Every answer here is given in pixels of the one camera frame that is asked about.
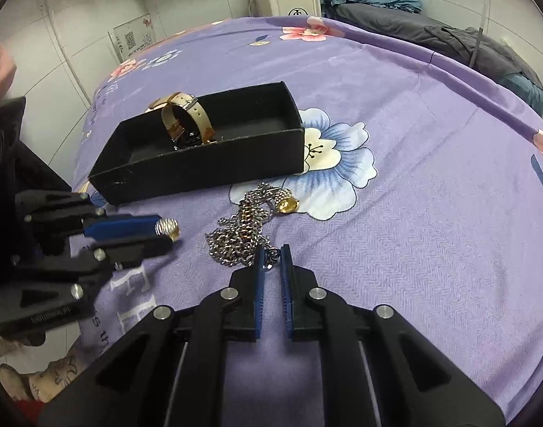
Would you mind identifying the beige patterned cushion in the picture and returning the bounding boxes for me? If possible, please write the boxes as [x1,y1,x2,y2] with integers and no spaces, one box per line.
[0,347,103,405]

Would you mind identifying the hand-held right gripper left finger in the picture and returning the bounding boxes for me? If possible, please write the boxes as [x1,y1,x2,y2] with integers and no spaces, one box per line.
[38,244,267,427]

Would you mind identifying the white wall poster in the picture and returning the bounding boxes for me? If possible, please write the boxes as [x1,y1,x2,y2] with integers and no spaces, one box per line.
[108,14,159,60]

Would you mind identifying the beige strap wristwatch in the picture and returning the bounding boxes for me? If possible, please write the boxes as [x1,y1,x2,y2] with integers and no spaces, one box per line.
[148,91,216,149]

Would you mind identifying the black cardboard box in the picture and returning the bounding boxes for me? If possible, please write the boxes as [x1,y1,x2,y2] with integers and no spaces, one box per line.
[88,81,306,207]

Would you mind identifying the red cloth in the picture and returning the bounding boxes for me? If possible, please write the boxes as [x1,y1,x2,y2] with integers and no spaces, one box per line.
[14,398,47,427]

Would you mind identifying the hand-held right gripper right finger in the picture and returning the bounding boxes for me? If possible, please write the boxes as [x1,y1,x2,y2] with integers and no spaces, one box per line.
[279,244,507,427]

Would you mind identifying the small gold ornament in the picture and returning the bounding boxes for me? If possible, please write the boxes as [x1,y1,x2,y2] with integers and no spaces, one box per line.
[155,219,181,241]

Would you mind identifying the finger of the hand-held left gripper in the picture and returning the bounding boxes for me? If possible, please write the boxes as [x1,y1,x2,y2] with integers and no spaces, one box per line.
[0,233,174,317]
[14,189,165,250]

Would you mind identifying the silver chain necklace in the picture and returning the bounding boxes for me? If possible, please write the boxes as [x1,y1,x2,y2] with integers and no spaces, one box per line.
[205,182,283,272]

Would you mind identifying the dark grey cloth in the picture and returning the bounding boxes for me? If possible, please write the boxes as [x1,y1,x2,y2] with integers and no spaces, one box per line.
[334,4,543,94]

